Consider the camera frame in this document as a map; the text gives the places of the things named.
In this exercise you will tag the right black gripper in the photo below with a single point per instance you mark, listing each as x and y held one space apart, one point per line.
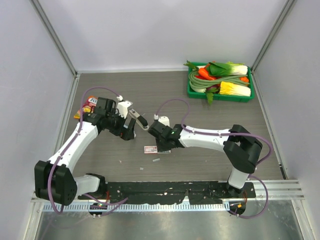
161 148

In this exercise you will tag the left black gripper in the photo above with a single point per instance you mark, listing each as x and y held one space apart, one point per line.
126 134

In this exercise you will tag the red white staple box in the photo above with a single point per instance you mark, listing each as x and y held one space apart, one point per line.
154 150

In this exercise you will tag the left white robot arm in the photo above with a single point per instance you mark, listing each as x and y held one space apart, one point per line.
54 180

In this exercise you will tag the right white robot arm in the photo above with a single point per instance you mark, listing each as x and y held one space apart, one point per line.
242 150

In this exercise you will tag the candy snack bag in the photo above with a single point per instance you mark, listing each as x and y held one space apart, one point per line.
87 107

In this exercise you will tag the green plastic tray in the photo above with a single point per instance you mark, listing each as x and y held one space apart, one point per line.
217 96

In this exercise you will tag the green leafy herb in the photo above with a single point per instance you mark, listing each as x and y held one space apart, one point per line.
210 97

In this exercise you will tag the green long beans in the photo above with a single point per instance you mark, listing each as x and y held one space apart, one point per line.
201 85

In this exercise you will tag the orange carrot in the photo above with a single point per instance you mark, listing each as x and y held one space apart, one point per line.
205 74

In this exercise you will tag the yellow white cabbage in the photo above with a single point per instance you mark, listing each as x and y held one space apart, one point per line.
232 89

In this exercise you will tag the white green bok choy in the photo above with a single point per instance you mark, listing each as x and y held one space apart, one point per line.
218 69

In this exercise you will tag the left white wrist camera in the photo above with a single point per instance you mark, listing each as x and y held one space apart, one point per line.
123 106

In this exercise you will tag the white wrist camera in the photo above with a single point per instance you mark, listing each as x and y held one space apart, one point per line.
123 106
162 119

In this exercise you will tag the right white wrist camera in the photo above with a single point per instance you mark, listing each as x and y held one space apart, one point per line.
162 119

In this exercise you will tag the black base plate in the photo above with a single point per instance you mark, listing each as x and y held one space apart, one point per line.
172 192

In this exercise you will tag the white slotted cable duct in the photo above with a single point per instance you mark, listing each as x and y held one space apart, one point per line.
185 206

